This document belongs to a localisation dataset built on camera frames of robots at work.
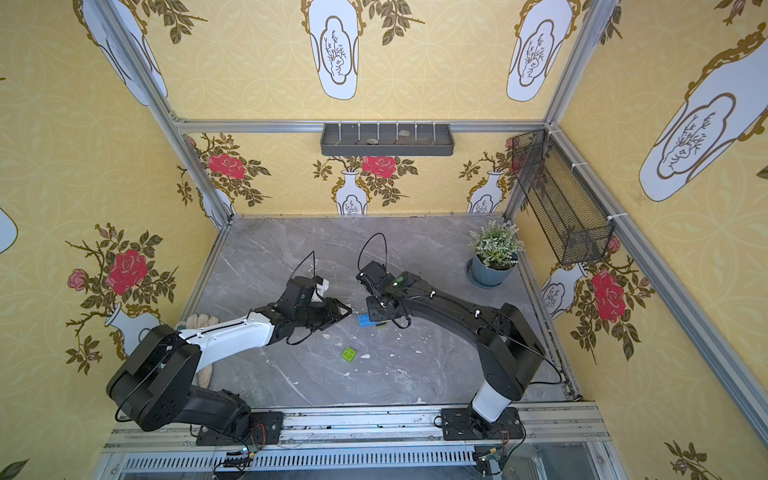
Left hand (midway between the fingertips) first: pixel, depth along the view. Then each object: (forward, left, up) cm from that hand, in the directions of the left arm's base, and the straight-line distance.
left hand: (353, 313), depth 87 cm
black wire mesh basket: (+16, -63, +21) cm, 68 cm away
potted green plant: (+14, -42, +12) cm, 46 cm away
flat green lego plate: (-10, +1, -5) cm, 11 cm away
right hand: (-2, -8, +2) cm, 8 cm away
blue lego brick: (-2, -4, -1) cm, 4 cm away
